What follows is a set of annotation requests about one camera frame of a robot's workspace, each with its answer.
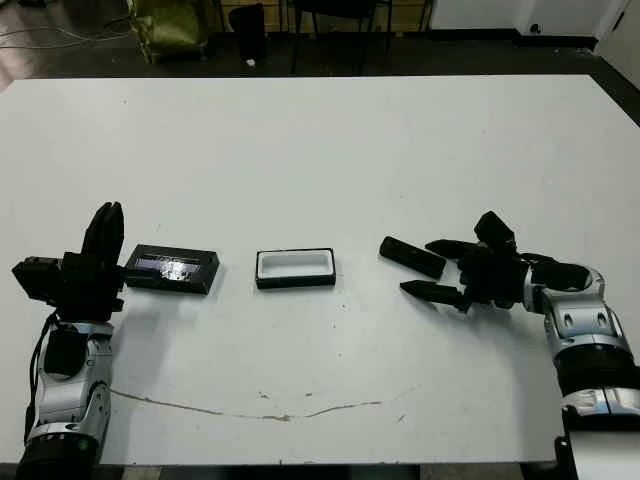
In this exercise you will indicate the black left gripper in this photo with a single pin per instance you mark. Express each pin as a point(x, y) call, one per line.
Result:
point(90, 290)

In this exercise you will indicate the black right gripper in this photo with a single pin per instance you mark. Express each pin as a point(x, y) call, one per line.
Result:
point(492, 277)

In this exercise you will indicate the slim black camera bar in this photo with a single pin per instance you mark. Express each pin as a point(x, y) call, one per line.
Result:
point(410, 256)

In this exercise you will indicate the black printed box lid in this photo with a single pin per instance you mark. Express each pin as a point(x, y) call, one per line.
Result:
point(172, 270)

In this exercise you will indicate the black box white insert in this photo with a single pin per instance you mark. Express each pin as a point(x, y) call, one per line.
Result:
point(295, 268)

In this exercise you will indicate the olive green bag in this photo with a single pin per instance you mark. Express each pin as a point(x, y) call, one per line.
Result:
point(170, 27)

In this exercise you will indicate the black waste bin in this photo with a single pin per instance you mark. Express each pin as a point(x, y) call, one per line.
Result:
point(248, 32)

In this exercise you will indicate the black chair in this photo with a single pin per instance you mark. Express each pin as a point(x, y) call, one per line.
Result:
point(335, 10)

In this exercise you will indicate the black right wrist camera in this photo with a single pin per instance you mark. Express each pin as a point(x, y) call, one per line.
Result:
point(494, 230)

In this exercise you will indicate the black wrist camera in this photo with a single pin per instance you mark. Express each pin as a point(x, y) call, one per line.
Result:
point(37, 280)
point(494, 230)

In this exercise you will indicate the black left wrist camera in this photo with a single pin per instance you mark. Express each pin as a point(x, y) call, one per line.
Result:
point(37, 280)

